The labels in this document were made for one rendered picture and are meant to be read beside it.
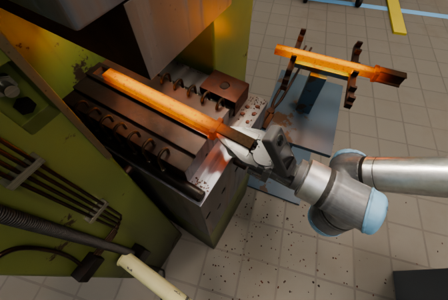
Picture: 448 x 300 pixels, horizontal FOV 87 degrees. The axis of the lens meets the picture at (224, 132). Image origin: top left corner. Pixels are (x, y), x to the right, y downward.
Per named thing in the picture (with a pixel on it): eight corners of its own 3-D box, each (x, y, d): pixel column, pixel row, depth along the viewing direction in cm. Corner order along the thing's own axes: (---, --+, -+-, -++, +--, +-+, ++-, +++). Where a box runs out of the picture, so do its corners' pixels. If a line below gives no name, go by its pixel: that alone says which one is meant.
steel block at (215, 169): (253, 161, 111) (268, 101, 73) (210, 237, 93) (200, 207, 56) (160, 113, 126) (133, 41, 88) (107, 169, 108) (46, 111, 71)
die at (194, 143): (228, 125, 68) (229, 107, 61) (188, 183, 59) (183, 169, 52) (121, 73, 79) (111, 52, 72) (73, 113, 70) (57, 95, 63)
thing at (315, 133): (341, 88, 113) (343, 85, 112) (329, 158, 93) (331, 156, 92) (281, 72, 119) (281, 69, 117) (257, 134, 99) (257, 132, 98)
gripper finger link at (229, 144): (212, 152, 59) (245, 168, 57) (211, 140, 54) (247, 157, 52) (218, 143, 60) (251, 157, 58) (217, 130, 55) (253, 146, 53)
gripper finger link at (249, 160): (227, 157, 53) (263, 174, 51) (227, 154, 52) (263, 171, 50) (236, 141, 56) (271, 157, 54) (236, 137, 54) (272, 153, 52)
